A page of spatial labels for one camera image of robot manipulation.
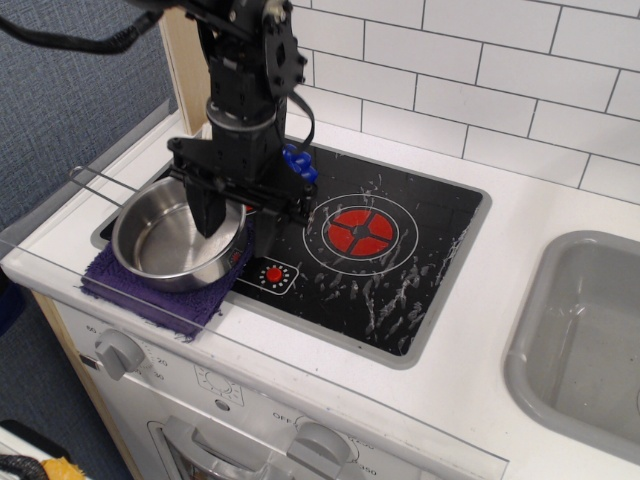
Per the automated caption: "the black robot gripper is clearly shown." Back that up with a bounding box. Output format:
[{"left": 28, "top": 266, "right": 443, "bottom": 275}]
[{"left": 168, "top": 122, "right": 317, "bottom": 258}]

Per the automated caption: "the yellow cloth item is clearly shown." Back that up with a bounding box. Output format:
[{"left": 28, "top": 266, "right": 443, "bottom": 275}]
[{"left": 40, "top": 457, "right": 87, "bottom": 480}]

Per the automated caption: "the stainless steel pan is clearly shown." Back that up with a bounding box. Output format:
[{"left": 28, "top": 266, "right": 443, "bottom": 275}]
[{"left": 68, "top": 166, "right": 249, "bottom": 294}]

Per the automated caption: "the grey oven knob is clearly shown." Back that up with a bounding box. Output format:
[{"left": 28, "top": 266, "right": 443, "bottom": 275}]
[{"left": 286, "top": 422, "right": 351, "bottom": 479}]

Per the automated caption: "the grey timer knob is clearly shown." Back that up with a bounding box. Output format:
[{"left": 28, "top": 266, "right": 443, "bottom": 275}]
[{"left": 95, "top": 329, "right": 145, "bottom": 381}]

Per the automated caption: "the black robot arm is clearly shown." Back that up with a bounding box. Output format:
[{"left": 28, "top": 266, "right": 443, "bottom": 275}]
[{"left": 135, "top": 1, "right": 318, "bottom": 257}]

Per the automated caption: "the blue toy grape bunch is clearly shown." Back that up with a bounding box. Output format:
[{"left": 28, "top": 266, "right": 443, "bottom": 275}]
[{"left": 282, "top": 144, "right": 318, "bottom": 184}]

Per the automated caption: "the purple-blue folded cloth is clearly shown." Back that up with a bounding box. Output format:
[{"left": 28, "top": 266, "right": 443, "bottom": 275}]
[{"left": 81, "top": 221, "right": 255, "bottom": 340}]

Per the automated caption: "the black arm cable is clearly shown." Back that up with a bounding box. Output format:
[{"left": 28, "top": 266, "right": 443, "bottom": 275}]
[{"left": 0, "top": 9, "right": 166, "bottom": 55}]

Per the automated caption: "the black toy stovetop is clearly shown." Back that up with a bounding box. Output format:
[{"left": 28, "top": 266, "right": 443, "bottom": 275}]
[{"left": 90, "top": 118, "right": 492, "bottom": 371}]

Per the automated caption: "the grey sink basin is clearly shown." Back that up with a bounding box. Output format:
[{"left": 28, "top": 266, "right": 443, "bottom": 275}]
[{"left": 504, "top": 231, "right": 639, "bottom": 463}]

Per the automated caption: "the grey oven door handle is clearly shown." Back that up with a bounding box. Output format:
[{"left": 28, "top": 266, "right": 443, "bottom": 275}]
[{"left": 162, "top": 417, "right": 272, "bottom": 479}]

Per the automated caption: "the wooden side post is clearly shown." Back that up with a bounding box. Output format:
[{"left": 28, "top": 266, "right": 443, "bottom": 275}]
[{"left": 160, "top": 8, "right": 210, "bottom": 135}]

